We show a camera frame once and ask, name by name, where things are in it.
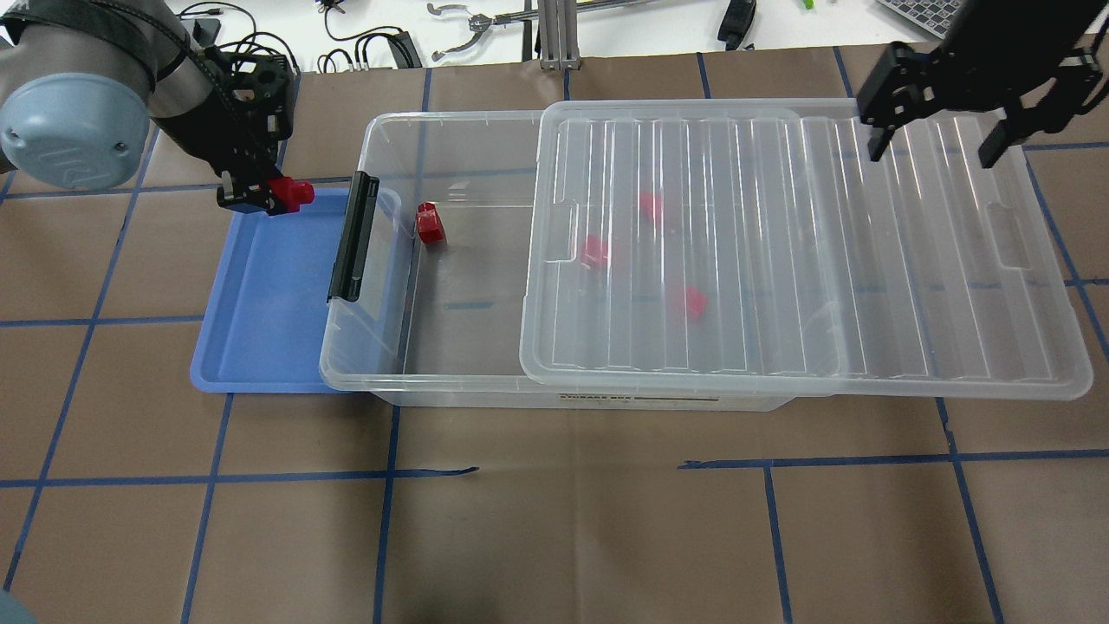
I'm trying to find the black gripper arm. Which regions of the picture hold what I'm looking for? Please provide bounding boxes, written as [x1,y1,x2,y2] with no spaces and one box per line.
[161,50,295,214]

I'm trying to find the red block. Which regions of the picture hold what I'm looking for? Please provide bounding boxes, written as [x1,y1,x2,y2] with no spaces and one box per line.
[265,175,316,216]
[637,192,665,228]
[580,236,611,272]
[416,202,446,245]
[676,287,710,323]

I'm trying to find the clear ribbed box lid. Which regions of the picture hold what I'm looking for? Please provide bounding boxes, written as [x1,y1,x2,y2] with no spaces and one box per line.
[519,98,1093,400]

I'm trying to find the clear plastic storage box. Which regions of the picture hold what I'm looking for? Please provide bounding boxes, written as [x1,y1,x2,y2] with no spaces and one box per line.
[318,110,787,412]

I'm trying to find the blue plastic tray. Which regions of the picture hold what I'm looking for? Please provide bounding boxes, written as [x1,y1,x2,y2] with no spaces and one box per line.
[190,186,348,393]

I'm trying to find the red block in box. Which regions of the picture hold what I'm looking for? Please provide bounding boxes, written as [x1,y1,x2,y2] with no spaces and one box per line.
[416,202,446,245]

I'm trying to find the red block under lid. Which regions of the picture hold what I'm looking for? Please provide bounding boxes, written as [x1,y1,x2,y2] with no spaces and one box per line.
[676,287,710,323]
[580,236,611,272]
[637,192,665,228]

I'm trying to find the black power adapter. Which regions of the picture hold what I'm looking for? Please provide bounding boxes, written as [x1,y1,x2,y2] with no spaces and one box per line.
[718,0,757,51]

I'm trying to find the black box latch handle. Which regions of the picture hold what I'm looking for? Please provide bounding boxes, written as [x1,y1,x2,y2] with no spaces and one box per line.
[328,171,380,301]

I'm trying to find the aluminium frame post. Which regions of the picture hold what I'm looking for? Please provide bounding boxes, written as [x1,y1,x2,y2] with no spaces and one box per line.
[537,0,581,71]

